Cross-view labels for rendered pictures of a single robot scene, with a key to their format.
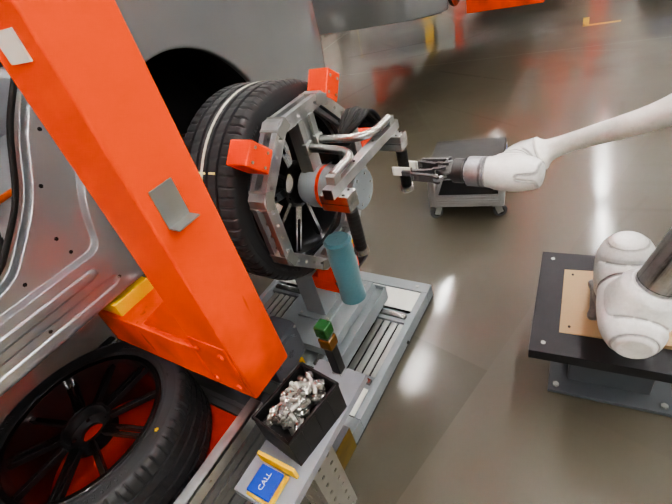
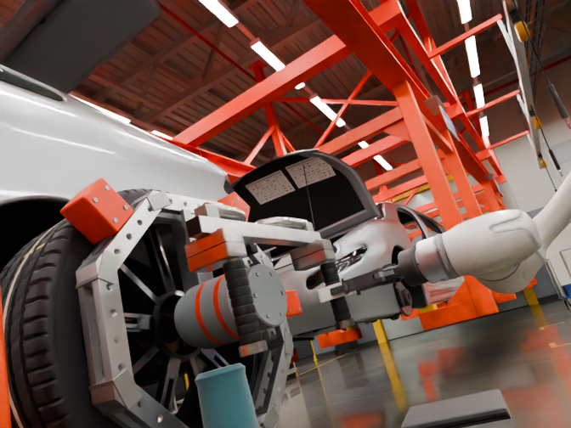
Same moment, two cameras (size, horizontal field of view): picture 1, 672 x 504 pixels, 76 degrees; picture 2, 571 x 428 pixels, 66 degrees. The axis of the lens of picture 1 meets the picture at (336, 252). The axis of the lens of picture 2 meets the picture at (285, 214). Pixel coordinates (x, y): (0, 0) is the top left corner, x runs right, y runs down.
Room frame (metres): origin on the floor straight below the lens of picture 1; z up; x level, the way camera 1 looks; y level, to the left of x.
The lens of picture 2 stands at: (0.28, -0.03, 0.75)
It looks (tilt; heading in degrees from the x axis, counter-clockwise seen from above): 16 degrees up; 348
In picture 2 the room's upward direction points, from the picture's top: 15 degrees counter-clockwise
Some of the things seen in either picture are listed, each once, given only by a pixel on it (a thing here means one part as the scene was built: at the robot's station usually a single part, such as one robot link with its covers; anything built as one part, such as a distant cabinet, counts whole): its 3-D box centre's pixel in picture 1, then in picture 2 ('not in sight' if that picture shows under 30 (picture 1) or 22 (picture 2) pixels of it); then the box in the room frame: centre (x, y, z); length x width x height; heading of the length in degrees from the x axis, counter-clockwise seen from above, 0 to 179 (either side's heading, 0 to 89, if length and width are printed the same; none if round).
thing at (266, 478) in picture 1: (266, 483); not in sight; (0.56, 0.34, 0.47); 0.07 x 0.07 x 0.02; 49
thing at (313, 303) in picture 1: (317, 290); not in sight; (1.38, 0.12, 0.32); 0.40 x 0.30 x 0.28; 139
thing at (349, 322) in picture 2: (404, 168); (336, 293); (1.24, -0.29, 0.83); 0.04 x 0.04 x 0.16
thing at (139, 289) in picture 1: (123, 292); not in sight; (1.22, 0.73, 0.71); 0.14 x 0.14 x 0.05; 49
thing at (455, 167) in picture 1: (451, 170); (401, 270); (1.14, -0.41, 0.83); 0.09 x 0.08 x 0.07; 49
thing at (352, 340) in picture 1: (327, 322); not in sight; (1.37, 0.13, 0.13); 0.50 x 0.36 x 0.10; 139
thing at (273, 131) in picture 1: (316, 185); (205, 316); (1.27, 0.00, 0.85); 0.54 x 0.07 x 0.54; 139
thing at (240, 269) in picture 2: (356, 230); (242, 303); (0.98, -0.07, 0.83); 0.04 x 0.04 x 0.16
